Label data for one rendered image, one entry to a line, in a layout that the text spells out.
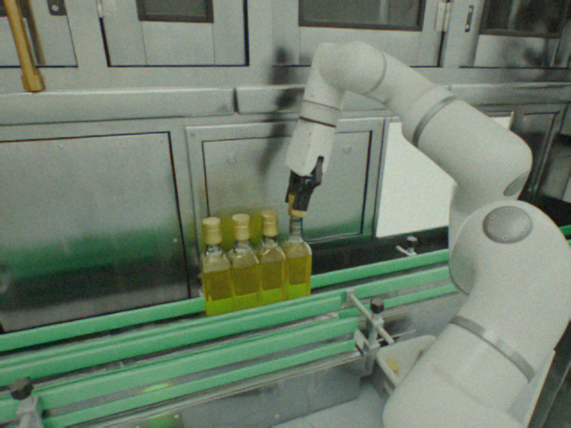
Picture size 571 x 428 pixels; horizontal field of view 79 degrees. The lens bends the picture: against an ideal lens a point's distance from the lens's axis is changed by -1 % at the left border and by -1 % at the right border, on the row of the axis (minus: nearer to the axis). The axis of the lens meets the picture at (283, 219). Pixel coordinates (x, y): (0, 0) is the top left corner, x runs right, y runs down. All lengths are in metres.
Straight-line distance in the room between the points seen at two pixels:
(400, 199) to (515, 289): 0.65
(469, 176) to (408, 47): 0.56
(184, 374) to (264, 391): 0.16
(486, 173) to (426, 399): 0.26
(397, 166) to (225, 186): 0.45
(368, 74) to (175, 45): 0.39
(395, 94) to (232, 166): 0.36
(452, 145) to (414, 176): 0.53
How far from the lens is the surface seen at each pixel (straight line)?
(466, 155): 0.48
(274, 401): 0.77
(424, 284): 0.96
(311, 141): 0.64
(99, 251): 0.88
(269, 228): 0.69
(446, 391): 0.38
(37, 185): 0.84
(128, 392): 0.71
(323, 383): 0.79
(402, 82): 0.66
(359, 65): 0.58
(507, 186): 0.49
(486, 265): 0.40
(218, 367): 0.70
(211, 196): 0.79
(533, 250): 0.39
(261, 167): 0.80
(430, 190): 1.06
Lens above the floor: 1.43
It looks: 24 degrees down
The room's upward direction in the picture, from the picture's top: straight up
